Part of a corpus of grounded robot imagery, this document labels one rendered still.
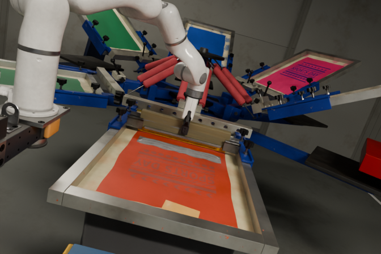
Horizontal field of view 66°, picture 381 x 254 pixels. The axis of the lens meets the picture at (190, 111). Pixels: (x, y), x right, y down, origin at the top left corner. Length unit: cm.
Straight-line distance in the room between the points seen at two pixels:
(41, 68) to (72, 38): 455
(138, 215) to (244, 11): 448
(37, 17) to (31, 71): 13
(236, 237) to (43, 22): 68
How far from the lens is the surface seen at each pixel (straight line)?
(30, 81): 81
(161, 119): 128
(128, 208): 77
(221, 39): 324
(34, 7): 77
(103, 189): 89
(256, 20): 504
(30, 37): 79
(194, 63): 108
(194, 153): 122
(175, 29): 103
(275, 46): 512
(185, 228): 77
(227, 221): 89
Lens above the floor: 143
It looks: 15 degrees down
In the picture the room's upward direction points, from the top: 15 degrees clockwise
